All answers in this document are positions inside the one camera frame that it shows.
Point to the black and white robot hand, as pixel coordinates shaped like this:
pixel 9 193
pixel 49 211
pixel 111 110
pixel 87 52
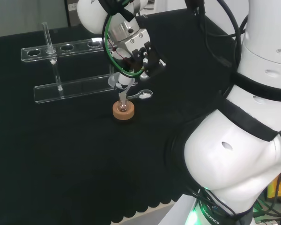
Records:
pixel 138 39

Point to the grey background cabinet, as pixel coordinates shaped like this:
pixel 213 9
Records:
pixel 70 14

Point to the clear acrylic funnel stand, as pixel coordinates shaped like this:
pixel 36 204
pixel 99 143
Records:
pixel 84 87

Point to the black bench cloth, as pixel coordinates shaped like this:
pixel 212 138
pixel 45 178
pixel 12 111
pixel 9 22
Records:
pixel 84 152

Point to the small round-bottom glass flask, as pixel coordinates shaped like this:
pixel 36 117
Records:
pixel 123 107

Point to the clear glass weighing funnel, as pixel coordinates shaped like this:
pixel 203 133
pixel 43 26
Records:
pixel 144 95

